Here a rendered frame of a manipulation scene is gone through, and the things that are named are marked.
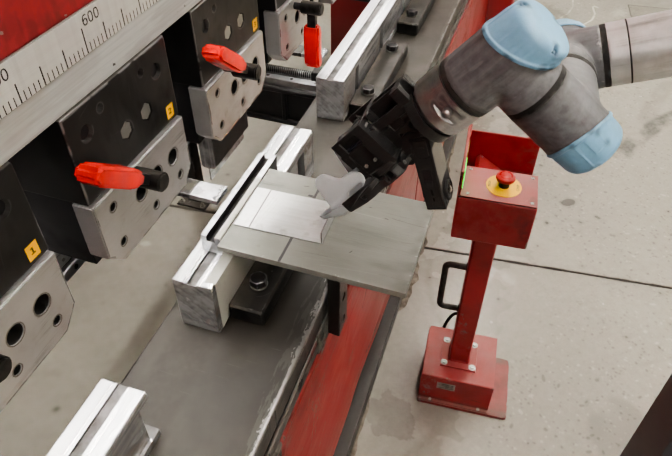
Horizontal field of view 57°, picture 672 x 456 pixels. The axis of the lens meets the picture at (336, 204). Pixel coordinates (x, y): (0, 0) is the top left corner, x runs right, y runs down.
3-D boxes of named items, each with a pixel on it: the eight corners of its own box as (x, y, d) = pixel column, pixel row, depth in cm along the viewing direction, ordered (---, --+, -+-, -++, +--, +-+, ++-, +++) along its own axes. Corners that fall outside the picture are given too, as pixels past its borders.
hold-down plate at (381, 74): (373, 119, 129) (373, 107, 127) (348, 114, 131) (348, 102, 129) (407, 53, 151) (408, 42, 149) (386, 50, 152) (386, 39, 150)
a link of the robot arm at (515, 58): (578, 75, 59) (518, 13, 56) (488, 135, 66) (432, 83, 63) (577, 36, 64) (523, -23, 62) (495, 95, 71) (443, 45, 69)
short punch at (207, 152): (218, 181, 82) (208, 121, 75) (204, 178, 82) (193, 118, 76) (249, 139, 89) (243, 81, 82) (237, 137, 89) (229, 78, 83)
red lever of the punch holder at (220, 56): (226, 44, 59) (263, 66, 69) (188, 38, 60) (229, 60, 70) (223, 62, 60) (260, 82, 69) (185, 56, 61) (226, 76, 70)
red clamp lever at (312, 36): (321, 71, 89) (319, 5, 83) (294, 66, 90) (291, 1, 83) (325, 65, 90) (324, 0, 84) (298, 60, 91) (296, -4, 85)
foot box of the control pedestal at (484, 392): (505, 421, 173) (513, 397, 165) (416, 401, 178) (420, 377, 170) (508, 361, 187) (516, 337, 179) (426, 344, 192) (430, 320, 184)
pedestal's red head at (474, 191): (526, 250, 131) (545, 185, 119) (450, 237, 134) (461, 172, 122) (528, 191, 145) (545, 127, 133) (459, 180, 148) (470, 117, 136)
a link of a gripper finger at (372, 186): (344, 191, 80) (391, 149, 76) (353, 200, 80) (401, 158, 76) (338, 209, 76) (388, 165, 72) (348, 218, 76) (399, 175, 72)
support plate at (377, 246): (405, 299, 78) (405, 294, 78) (217, 251, 85) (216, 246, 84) (434, 209, 91) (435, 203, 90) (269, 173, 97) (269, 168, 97)
